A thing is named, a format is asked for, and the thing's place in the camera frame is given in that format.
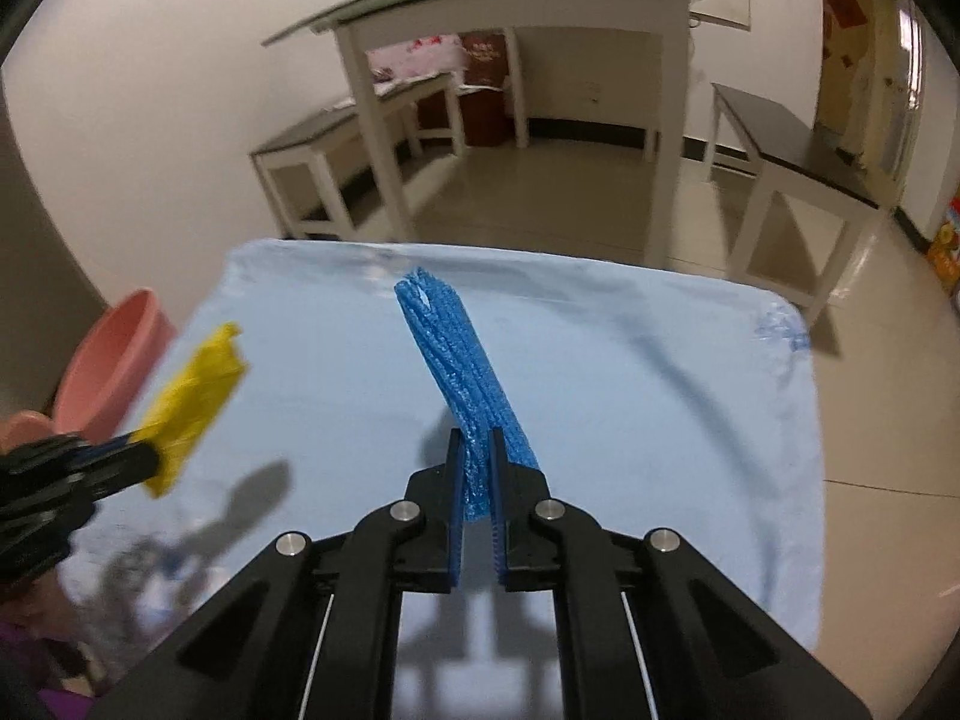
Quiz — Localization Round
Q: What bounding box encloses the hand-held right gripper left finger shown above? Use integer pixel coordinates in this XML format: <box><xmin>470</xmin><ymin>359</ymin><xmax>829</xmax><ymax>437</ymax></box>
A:
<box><xmin>90</xmin><ymin>427</ymin><xmax>467</xmax><ymax>720</ymax></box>

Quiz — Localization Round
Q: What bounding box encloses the colourful carton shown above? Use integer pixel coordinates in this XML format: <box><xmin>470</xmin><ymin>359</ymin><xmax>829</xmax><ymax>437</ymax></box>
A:
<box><xmin>925</xmin><ymin>193</ymin><xmax>960</xmax><ymax>280</ymax></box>

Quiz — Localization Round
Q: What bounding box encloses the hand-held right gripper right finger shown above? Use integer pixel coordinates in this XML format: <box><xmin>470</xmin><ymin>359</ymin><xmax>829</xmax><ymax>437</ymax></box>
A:
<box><xmin>488</xmin><ymin>426</ymin><xmax>875</xmax><ymax>720</ymax></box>

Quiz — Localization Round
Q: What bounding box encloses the yellow foam net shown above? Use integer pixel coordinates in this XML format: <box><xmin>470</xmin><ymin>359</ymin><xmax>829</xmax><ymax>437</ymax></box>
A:
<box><xmin>139</xmin><ymin>322</ymin><xmax>249</xmax><ymax>500</ymax></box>

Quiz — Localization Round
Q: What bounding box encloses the light blue cloth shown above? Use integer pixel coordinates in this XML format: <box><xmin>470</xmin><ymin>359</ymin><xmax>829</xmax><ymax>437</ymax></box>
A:
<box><xmin>56</xmin><ymin>238</ymin><xmax>827</xmax><ymax>720</ymax></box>

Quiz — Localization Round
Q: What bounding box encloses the pink plastic basin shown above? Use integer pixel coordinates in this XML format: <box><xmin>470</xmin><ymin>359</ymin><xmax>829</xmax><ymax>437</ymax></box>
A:
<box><xmin>52</xmin><ymin>289</ymin><xmax>179</xmax><ymax>443</ymax></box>

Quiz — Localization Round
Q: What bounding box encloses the pink floral bag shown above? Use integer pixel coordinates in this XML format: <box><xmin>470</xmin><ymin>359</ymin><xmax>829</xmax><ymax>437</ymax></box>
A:
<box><xmin>364</xmin><ymin>34</ymin><xmax>470</xmax><ymax>85</ymax></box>

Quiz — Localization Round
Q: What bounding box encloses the wooden door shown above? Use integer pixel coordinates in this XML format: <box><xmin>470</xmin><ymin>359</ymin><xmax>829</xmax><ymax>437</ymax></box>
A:
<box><xmin>814</xmin><ymin>0</ymin><xmax>938</xmax><ymax>192</ymax></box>

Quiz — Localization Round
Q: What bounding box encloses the black top white bench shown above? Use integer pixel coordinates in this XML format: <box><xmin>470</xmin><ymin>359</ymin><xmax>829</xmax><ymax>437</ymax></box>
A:
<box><xmin>701</xmin><ymin>82</ymin><xmax>898</xmax><ymax>328</ymax></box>
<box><xmin>250</xmin><ymin>75</ymin><xmax>470</xmax><ymax>242</ymax></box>

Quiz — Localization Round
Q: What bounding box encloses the blue foam net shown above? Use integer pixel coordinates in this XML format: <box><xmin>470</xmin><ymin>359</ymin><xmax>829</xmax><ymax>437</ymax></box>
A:
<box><xmin>394</xmin><ymin>264</ymin><xmax>541</xmax><ymax>526</ymax></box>

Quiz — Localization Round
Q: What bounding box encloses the red carton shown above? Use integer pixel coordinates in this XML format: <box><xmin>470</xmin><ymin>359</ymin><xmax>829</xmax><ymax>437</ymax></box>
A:
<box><xmin>416</xmin><ymin>31</ymin><xmax>515</xmax><ymax>148</ymax></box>

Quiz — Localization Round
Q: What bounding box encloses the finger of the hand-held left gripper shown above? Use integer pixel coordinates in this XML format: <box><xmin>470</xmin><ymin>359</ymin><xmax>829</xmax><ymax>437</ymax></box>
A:
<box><xmin>0</xmin><ymin>432</ymin><xmax>155</xmax><ymax>490</ymax></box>
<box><xmin>0</xmin><ymin>456</ymin><xmax>161</xmax><ymax>535</ymax></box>

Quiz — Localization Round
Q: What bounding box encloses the white glass top table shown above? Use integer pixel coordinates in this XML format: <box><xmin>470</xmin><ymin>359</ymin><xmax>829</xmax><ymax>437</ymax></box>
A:
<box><xmin>261</xmin><ymin>0</ymin><xmax>740</xmax><ymax>268</ymax></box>

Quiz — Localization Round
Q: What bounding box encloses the pink plastic stool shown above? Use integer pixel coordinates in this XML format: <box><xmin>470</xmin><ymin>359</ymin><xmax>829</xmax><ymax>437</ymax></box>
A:
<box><xmin>0</xmin><ymin>410</ymin><xmax>58</xmax><ymax>452</ymax></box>

